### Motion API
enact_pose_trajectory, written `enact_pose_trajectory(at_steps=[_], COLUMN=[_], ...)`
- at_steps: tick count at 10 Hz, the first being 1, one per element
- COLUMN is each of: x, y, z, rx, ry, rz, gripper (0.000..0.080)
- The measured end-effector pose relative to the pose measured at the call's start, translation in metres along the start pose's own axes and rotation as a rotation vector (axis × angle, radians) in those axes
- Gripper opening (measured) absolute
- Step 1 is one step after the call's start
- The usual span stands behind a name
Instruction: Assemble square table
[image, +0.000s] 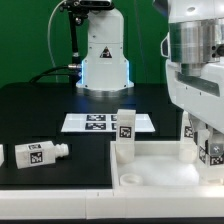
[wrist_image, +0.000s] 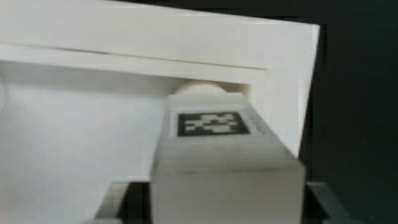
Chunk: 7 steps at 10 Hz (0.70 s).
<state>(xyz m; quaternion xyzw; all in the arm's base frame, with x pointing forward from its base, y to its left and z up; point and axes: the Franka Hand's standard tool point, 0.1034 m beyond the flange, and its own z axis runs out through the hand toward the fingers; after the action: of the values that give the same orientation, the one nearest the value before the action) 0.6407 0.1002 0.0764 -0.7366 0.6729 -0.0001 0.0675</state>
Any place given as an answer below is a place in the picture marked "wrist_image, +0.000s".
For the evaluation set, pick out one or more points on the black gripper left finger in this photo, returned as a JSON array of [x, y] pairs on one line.
[[124, 207]]

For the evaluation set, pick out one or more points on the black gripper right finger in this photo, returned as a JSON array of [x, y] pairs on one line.
[[323, 210]]

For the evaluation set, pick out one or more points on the white table leg front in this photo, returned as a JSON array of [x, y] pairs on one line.
[[226, 175]]

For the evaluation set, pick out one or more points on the white square table top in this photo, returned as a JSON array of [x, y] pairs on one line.
[[96, 58]]

